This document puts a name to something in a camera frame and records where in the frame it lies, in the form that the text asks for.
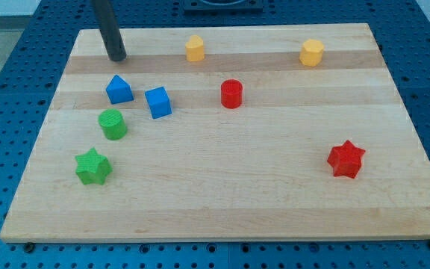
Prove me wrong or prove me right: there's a blue cube block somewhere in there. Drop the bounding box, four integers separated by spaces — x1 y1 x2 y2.
144 87 172 119

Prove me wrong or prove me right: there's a red cylinder block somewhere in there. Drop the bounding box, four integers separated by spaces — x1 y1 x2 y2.
220 79 243 109

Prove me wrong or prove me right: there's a wooden board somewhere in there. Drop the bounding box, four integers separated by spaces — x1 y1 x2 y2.
0 23 430 243

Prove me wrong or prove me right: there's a yellow heart block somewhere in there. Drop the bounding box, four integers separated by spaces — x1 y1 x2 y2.
185 35 205 62

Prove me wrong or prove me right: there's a green cylinder block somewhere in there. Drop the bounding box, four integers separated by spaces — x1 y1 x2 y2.
98 109 128 140

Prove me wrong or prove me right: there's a blue triangular prism block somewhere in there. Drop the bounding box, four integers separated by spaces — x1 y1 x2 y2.
105 75 134 105

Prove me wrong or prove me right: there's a yellow hexagon block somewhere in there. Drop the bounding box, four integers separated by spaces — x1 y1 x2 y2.
299 39 325 67

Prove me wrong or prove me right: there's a green star block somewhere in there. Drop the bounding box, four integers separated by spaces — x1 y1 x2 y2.
75 147 113 185

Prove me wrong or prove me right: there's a red star block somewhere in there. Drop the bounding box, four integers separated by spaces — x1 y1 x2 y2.
327 140 366 179

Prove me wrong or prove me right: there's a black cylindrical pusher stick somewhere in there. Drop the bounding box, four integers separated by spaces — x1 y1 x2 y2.
90 0 127 62

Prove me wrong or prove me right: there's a blue perforated table mat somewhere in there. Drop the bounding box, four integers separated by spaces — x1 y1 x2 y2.
0 0 430 268

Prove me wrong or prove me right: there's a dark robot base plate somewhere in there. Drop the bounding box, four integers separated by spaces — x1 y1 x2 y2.
181 0 264 14

